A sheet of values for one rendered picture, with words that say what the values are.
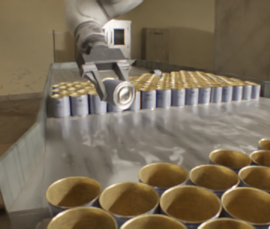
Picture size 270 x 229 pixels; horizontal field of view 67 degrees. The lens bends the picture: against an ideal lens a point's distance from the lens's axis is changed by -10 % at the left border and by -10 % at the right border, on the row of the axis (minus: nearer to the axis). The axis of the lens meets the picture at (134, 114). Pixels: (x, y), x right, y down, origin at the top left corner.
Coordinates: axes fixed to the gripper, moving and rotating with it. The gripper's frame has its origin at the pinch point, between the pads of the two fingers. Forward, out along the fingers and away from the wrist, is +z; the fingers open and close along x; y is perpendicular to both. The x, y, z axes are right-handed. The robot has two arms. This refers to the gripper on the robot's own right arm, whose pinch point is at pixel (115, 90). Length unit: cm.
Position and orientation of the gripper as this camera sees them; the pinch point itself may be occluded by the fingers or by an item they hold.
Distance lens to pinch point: 59.7
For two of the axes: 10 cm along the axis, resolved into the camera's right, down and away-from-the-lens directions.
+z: 4.2, 8.4, -3.4
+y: 4.2, -5.1, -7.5
